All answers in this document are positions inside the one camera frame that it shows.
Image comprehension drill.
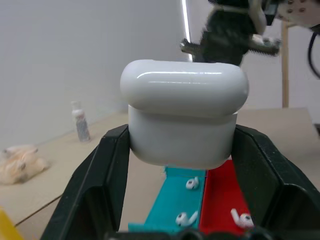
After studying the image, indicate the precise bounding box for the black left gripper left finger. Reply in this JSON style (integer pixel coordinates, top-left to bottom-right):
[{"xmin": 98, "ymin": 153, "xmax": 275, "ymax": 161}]
[{"xmin": 41, "ymin": 124, "xmax": 131, "ymax": 240}]

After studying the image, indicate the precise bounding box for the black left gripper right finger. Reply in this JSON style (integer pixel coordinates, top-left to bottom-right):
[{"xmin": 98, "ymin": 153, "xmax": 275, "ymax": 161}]
[{"xmin": 231, "ymin": 124, "xmax": 320, "ymax": 233}]

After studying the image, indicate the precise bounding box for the white earbud charging case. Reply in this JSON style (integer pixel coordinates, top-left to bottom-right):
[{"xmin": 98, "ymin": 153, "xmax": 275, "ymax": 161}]
[{"xmin": 119, "ymin": 59, "xmax": 250, "ymax": 169}]

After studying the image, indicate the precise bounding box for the red plastic bin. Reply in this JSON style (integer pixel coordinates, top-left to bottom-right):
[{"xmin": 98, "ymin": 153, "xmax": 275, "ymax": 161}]
[{"xmin": 198, "ymin": 159, "xmax": 256, "ymax": 235}]

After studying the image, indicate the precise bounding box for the teal plastic bin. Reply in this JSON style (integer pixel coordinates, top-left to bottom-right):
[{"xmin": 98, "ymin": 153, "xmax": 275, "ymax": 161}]
[{"xmin": 127, "ymin": 166, "xmax": 208, "ymax": 233}]

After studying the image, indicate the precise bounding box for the yellow plastic bin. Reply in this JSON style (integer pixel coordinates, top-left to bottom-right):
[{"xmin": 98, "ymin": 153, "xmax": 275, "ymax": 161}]
[{"xmin": 0, "ymin": 206, "xmax": 25, "ymax": 240}]

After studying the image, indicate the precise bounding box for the white earbud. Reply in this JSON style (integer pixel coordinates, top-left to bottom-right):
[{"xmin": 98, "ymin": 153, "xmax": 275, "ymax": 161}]
[
  {"xmin": 175, "ymin": 210, "xmax": 199, "ymax": 228},
  {"xmin": 230, "ymin": 208, "xmax": 255, "ymax": 229},
  {"xmin": 185, "ymin": 176, "xmax": 200, "ymax": 191}
]

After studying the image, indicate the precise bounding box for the white spray bottle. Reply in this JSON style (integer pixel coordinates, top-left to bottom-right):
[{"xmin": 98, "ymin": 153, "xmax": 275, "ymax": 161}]
[{"xmin": 70, "ymin": 100, "xmax": 92, "ymax": 143}]

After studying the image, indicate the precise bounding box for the beige plush toy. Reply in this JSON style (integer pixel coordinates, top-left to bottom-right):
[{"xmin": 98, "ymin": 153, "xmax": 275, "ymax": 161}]
[{"xmin": 0, "ymin": 144, "xmax": 51, "ymax": 186}]

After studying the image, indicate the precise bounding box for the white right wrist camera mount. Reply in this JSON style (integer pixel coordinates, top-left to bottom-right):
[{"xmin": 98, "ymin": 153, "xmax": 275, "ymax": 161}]
[{"xmin": 246, "ymin": 0, "xmax": 268, "ymax": 35}]

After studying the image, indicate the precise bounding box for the wooden post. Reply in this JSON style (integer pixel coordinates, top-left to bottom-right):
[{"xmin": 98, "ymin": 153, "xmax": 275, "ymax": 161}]
[{"xmin": 281, "ymin": 21, "xmax": 290, "ymax": 108}]

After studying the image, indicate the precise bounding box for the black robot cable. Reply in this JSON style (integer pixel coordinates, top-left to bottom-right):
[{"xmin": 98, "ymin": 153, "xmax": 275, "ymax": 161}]
[{"xmin": 306, "ymin": 27, "xmax": 320, "ymax": 80}]

